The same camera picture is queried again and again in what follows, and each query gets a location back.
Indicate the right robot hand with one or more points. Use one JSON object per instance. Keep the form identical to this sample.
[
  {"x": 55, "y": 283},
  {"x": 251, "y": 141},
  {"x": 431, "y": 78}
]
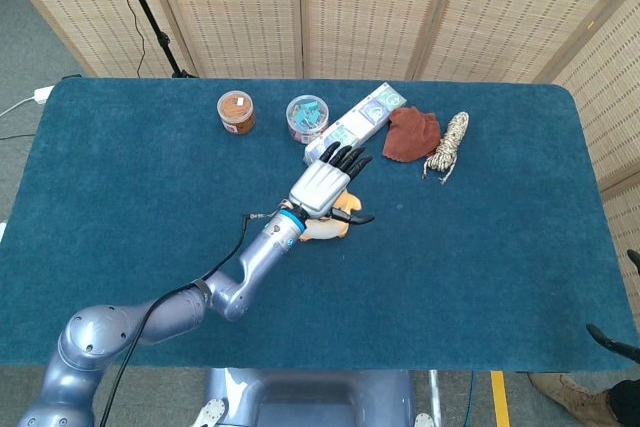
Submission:
[{"x": 620, "y": 342}]

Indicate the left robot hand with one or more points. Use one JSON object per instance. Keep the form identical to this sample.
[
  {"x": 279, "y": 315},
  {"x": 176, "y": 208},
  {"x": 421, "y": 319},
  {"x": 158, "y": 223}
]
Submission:
[{"x": 320, "y": 187}]

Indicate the yellow duck plush toy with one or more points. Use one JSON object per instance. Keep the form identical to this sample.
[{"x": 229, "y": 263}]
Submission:
[{"x": 332, "y": 224}]

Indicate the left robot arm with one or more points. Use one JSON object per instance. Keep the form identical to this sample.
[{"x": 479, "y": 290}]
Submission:
[{"x": 170, "y": 314}]

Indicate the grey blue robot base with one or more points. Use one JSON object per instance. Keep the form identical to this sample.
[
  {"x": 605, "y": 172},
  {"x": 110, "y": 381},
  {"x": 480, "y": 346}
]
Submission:
[{"x": 310, "y": 397}]

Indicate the clear jar of binder clips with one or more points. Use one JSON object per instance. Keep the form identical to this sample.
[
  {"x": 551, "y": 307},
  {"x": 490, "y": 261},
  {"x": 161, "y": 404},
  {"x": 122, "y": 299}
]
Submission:
[{"x": 307, "y": 118}]

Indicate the tan boot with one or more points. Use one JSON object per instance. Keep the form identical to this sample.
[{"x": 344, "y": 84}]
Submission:
[{"x": 575, "y": 399}]

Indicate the long white printed box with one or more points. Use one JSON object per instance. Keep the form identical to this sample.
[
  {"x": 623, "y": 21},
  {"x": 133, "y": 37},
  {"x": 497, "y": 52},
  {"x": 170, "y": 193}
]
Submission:
[{"x": 360, "y": 122}]

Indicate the reddish brown cloth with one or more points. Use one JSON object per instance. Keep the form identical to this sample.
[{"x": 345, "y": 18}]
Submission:
[{"x": 411, "y": 134}]

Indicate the jar with brown powder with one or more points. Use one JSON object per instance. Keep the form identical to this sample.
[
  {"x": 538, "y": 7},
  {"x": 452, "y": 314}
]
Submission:
[{"x": 236, "y": 112}]

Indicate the blue table mat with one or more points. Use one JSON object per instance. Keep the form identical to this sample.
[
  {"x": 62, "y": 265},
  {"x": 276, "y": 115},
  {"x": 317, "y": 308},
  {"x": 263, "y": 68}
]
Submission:
[{"x": 450, "y": 257}]

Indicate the bamboo folding screen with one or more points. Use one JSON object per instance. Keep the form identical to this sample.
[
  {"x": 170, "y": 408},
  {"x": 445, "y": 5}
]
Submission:
[{"x": 350, "y": 7}]

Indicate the black tripod stand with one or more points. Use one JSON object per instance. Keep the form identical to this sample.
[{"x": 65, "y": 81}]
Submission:
[{"x": 150, "y": 12}]

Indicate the white power strip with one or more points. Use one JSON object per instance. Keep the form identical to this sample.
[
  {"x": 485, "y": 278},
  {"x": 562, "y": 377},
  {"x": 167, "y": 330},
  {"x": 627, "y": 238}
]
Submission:
[{"x": 42, "y": 93}]

